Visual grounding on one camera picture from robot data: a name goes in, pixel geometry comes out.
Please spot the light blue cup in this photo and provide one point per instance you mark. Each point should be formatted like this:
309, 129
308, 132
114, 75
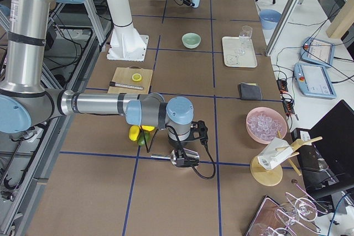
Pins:
195, 3

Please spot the green bowl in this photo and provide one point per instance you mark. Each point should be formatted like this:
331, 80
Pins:
191, 40

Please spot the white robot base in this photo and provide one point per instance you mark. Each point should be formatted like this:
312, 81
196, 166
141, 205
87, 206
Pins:
126, 43

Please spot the blue bowl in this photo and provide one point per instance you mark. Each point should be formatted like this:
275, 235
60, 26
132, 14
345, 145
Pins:
269, 18

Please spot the ice cubes in pink bowl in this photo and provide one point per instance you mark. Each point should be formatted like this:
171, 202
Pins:
263, 126

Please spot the pink bowl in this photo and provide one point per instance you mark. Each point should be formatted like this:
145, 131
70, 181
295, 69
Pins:
273, 114

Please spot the green lime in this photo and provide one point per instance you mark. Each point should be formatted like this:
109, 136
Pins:
143, 138

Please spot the large yellow lemon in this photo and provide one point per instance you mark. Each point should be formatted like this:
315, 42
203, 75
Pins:
134, 133

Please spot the wine glass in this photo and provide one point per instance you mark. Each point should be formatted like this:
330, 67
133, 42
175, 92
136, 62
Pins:
244, 38

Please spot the cream bear tray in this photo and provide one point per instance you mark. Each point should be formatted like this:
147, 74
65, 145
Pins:
229, 46

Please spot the round wooden stand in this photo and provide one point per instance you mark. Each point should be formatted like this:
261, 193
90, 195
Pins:
274, 177

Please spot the lemon half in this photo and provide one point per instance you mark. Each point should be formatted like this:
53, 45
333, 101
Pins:
137, 77

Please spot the grey folded cloth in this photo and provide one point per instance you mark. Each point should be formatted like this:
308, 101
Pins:
250, 92

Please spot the wooden cutting board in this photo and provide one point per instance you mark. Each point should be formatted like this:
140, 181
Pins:
124, 75

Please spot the steel muddler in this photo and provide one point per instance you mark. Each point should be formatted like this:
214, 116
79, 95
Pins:
122, 85

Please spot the teach pendant far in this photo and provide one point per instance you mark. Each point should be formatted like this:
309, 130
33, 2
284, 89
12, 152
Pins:
316, 51

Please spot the teach pendant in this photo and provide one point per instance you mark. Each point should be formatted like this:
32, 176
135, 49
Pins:
316, 51
313, 81

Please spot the teach pendant near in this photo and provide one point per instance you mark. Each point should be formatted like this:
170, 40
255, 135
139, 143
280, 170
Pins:
313, 81

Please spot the black laptop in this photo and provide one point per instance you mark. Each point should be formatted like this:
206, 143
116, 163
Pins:
336, 148

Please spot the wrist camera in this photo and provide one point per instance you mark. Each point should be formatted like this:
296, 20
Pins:
202, 132

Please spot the aluminium frame post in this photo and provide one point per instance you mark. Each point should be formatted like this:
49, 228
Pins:
287, 11

